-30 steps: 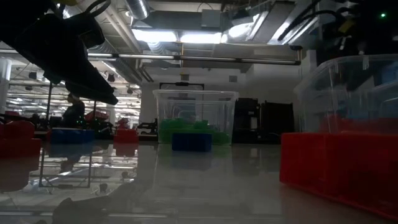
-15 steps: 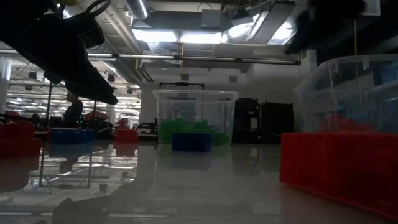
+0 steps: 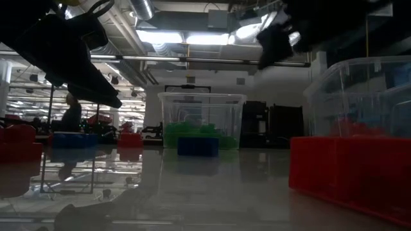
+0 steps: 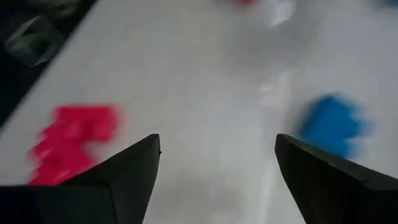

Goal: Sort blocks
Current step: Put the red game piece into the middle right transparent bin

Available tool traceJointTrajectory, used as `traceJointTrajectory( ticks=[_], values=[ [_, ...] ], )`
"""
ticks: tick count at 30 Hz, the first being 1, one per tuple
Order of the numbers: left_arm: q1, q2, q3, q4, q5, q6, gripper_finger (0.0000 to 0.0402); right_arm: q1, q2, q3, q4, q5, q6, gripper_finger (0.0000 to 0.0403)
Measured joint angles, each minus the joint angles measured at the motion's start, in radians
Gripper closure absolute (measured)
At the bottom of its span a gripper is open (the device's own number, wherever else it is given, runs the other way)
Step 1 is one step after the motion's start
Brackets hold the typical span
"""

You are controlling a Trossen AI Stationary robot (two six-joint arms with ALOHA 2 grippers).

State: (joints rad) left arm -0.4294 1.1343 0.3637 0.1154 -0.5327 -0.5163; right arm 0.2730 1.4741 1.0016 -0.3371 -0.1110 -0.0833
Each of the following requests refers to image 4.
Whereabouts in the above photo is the blue toy block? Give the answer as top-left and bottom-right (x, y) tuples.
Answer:
(300, 94), (371, 159)

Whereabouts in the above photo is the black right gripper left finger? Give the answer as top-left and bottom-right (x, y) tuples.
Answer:
(0, 133), (162, 224)

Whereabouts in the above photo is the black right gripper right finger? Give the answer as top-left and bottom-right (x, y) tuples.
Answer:
(274, 133), (398, 224)

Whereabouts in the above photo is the white table mat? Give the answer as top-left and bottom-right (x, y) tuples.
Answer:
(0, 0), (398, 224)

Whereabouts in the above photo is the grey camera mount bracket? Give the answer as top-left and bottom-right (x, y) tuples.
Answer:
(4, 14), (65, 68)

